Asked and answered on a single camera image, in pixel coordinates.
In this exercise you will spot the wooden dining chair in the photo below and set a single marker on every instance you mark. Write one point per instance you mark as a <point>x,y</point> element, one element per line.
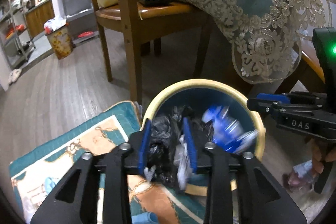
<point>140,25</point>

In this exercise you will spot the person's right hand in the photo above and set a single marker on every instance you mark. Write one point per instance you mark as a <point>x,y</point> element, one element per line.
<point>318,156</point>

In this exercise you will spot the white tissue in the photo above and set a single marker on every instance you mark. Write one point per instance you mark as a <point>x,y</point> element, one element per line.
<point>182,162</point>

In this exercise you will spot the floral kitchen trash can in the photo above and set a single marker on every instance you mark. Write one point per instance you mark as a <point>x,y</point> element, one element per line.
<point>58,35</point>

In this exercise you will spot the teal patterned floor cushion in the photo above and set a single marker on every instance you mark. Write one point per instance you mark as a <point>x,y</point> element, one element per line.
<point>34,175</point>

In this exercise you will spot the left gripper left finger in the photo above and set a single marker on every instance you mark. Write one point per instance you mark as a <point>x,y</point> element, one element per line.
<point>74,198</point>

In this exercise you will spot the blue white wrapper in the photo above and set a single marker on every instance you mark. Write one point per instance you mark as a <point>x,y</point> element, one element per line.
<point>228,132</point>

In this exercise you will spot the black phone on chair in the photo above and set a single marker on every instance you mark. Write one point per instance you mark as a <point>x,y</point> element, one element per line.
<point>154,3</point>

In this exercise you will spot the metal shelf rack left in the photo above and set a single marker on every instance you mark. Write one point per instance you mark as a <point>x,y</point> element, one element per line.
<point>16,41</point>

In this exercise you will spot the grey shelf rack right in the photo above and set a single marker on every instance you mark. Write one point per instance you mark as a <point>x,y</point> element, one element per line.
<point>80,19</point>

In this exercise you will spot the white slippers pair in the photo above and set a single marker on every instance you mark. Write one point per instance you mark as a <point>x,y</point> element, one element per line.
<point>14,75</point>

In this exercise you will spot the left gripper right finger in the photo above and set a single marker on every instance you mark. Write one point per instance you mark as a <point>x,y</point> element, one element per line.
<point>261,199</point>

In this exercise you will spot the black plastic bag trash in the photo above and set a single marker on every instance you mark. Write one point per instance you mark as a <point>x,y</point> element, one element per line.
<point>166,130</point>

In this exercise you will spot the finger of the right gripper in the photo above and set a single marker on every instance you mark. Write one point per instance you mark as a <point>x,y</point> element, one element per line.
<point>281,98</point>
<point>263,107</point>

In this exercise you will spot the yellow rimmed teal trash bin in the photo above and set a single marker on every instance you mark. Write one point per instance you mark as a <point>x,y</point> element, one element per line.
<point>200,95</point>

